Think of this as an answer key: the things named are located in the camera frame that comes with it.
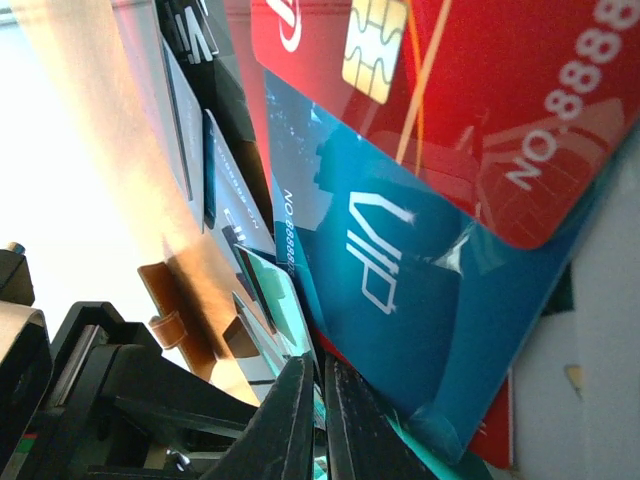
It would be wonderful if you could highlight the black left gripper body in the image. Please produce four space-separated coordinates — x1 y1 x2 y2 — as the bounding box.
1 302 255 479

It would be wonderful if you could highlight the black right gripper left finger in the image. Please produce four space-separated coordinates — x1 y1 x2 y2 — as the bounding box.
201 352 314 480

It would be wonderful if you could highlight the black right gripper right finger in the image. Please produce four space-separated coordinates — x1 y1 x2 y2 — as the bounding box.
324 354 436 480

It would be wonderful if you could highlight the brown leather card holder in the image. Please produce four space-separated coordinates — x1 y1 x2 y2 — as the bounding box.
136 234 291 401

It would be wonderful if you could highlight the teal magnetic stripe card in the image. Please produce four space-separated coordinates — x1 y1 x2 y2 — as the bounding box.
233 244 320 375

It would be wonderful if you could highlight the blue numbered card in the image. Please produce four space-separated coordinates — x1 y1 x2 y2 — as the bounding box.
265 74 596 463

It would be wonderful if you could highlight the blue logo card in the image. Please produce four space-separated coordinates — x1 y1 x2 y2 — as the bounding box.
203 109 276 259

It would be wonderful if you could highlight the black magnetic stripe card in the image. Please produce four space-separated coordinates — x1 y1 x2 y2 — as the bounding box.
155 1 273 232

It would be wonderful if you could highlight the red numbered chip card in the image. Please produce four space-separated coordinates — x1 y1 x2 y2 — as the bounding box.
250 1 639 249

